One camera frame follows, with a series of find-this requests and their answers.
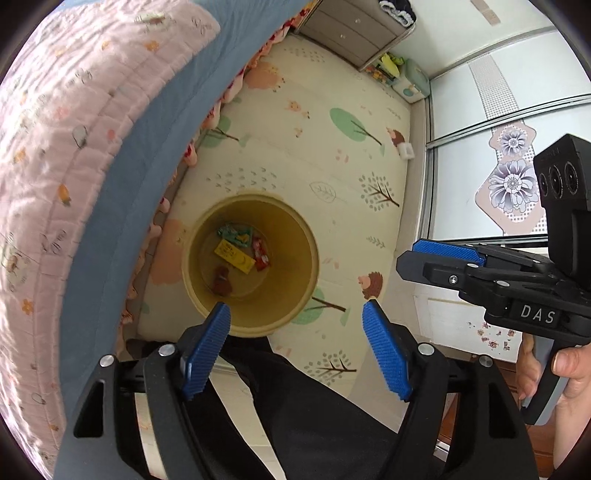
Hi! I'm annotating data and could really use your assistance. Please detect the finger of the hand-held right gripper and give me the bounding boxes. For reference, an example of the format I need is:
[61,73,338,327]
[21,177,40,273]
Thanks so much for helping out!
[412,239,550,274]
[396,250,511,319]

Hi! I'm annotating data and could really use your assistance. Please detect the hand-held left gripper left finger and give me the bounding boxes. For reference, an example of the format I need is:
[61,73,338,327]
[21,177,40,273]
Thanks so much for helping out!
[54,302,232,480]

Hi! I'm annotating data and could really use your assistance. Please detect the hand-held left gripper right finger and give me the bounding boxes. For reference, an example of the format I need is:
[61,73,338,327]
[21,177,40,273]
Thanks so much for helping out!
[361,299,541,480]

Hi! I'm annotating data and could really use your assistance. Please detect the yellow plastic bin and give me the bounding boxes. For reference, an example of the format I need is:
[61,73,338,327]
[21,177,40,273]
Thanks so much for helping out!
[181,194,320,339]

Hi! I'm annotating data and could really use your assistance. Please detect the person's right forearm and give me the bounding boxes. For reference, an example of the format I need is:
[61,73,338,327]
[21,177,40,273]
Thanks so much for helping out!
[549,399,589,478]

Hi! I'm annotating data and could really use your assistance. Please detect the person's right hand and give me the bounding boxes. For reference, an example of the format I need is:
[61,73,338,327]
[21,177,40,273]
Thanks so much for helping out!
[516,333,591,408]

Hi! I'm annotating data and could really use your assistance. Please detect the white wardrobe door flower decal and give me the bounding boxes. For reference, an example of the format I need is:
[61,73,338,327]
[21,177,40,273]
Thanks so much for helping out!
[418,95,591,245]

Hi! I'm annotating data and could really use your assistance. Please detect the white cabinet red stickers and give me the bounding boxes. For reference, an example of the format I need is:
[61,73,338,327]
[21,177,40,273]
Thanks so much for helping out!
[413,240,522,356]

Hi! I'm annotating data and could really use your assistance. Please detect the brown snack wrapper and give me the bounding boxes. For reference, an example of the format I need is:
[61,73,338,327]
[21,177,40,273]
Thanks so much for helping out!
[211,267,234,296]

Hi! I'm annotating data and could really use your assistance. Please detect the yellow flat packet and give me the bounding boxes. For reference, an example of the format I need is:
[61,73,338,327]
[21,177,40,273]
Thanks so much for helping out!
[214,239,256,273]

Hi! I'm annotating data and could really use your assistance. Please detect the person's leg black trousers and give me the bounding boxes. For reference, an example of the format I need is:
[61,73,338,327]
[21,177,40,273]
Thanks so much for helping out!
[124,337,416,480]

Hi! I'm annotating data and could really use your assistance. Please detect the red and white wrapper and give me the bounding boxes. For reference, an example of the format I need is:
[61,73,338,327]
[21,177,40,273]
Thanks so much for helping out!
[252,235,272,271]

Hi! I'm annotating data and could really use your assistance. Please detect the green snack wrapper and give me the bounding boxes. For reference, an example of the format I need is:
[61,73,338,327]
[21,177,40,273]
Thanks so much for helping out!
[218,224,254,245]

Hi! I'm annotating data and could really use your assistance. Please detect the cream tree print play mat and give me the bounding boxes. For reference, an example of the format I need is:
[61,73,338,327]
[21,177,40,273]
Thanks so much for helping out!
[134,34,411,411]

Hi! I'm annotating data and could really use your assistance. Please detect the mint green storage box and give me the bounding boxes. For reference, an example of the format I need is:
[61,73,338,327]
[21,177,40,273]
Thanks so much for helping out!
[399,59,431,103]

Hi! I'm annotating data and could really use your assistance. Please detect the white wardrobe door mesh stripe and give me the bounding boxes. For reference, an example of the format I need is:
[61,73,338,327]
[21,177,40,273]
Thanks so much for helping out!
[427,28,591,146]

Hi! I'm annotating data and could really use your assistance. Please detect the colourful small toys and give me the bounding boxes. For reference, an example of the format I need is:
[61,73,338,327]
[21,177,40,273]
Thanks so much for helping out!
[365,62,393,86]

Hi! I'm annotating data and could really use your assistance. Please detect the yellow green toy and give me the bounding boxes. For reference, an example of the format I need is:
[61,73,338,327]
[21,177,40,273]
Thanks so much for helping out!
[376,52,404,81]

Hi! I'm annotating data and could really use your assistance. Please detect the grey drawer cabinet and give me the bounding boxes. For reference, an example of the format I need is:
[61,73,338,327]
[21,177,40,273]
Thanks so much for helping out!
[295,0,416,72]

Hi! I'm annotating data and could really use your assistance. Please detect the black and white cloth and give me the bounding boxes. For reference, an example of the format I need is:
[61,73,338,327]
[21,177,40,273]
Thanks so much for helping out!
[379,0,416,26]

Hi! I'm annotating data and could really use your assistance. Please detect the beige wall tape patch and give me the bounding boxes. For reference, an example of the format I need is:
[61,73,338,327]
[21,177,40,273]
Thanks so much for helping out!
[473,0,502,26]

